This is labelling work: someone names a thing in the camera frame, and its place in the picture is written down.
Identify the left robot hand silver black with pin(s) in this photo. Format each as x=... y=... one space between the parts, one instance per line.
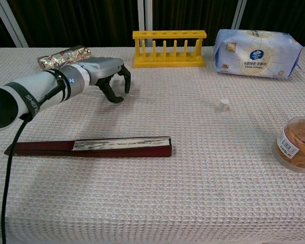
x=104 y=66

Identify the small white cap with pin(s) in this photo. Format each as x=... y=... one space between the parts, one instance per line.
x=223 y=105

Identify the yellow test tube rack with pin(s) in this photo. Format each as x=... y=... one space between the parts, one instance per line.
x=167 y=61

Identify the gold foil snack package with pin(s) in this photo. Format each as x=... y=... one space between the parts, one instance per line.
x=66 y=56

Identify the dark red folded fan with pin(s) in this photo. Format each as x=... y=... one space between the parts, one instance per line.
x=104 y=148

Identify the pink waffle tablecloth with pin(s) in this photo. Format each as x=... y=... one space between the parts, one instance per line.
x=152 y=193

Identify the blue white tissue pack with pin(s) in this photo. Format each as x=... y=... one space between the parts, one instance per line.
x=256 y=54

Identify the clear tub of rubber bands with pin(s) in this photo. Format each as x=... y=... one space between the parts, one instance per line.
x=297 y=145

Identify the white screen frame post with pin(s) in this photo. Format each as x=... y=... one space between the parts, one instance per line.
x=14 y=30
x=145 y=17
x=238 y=14

